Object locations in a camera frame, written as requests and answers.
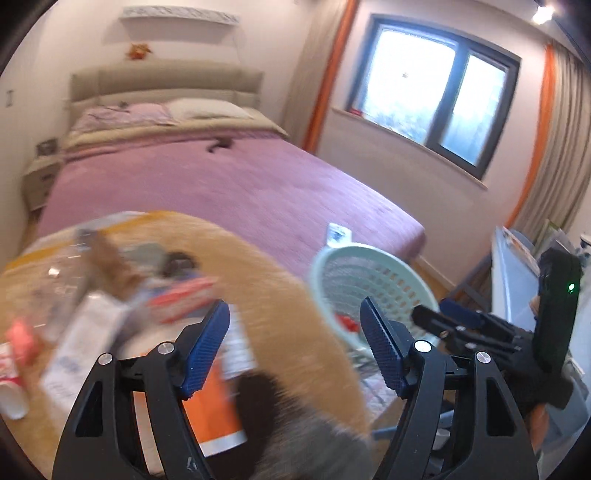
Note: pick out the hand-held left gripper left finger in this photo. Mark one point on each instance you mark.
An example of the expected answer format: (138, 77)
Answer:
(207, 350)

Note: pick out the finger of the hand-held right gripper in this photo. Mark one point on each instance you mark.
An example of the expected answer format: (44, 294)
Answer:
(431, 323)
(461, 311)

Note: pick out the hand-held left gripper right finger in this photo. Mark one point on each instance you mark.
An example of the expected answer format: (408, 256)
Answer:
(383, 353)

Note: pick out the light green plastic basket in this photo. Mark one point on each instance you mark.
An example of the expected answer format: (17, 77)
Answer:
(369, 281)

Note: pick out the person's right hand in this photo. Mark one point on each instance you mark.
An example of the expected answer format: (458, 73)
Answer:
(540, 383)

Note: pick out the white paper sheet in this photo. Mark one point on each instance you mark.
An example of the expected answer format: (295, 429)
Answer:
(238, 346)

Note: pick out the red wrapper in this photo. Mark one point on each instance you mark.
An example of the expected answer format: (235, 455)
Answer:
(347, 323)

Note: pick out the red white snack packet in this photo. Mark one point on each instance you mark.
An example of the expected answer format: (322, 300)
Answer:
(182, 300)

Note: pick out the light blue board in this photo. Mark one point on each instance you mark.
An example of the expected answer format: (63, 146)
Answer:
(512, 272)

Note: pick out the orange white packet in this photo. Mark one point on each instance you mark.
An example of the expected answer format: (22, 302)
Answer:
(217, 415)

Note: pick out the dark brown cloth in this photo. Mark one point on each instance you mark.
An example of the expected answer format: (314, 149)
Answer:
(258, 410)

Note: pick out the dark crumpled wrapper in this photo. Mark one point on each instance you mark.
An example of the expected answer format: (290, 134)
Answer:
(179, 264)

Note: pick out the grey fuzzy cloth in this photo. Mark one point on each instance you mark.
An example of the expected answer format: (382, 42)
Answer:
(314, 447)

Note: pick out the brown paper wrapper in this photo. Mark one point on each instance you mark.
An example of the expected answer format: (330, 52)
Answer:
(113, 267)

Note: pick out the white carton box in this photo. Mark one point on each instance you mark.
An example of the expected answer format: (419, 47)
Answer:
(81, 350)

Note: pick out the small white card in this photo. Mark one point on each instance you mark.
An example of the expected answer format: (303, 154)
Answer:
(338, 234)

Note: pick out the clear plastic bottle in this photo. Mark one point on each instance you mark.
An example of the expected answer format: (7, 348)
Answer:
(60, 281)

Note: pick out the purple bedspread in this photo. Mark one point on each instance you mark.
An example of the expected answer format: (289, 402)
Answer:
(258, 184)

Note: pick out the beige orange curtain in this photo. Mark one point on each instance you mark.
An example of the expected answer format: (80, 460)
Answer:
(549, 138)
(323, 74)

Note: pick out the pink wrapper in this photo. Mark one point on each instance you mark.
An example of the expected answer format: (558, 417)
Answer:
(22, 341)

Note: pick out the red white paper cup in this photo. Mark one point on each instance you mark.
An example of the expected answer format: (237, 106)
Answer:
(11, 383)

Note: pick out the small dark object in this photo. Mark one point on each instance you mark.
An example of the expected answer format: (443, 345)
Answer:
(220, 145)

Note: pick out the dark framed window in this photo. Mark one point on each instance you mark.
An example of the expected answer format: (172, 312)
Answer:
(429, 87)

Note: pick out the white nightstand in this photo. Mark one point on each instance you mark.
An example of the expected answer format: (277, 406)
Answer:
(41, 182)

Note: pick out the beige pillow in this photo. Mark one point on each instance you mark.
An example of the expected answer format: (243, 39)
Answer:
(207, 108)

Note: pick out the pink pillow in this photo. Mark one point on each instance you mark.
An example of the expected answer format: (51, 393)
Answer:
(124, 116)

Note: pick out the bed with beige headboard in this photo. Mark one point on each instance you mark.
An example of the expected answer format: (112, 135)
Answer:
(184, 87)

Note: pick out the ceiling lamp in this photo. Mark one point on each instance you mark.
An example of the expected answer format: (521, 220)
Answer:
(543, 14)

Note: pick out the orange plush toy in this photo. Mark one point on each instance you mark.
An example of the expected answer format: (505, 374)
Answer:
(138, 50)

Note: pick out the white wall switch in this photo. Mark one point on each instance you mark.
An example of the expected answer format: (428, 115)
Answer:
(9, 98)

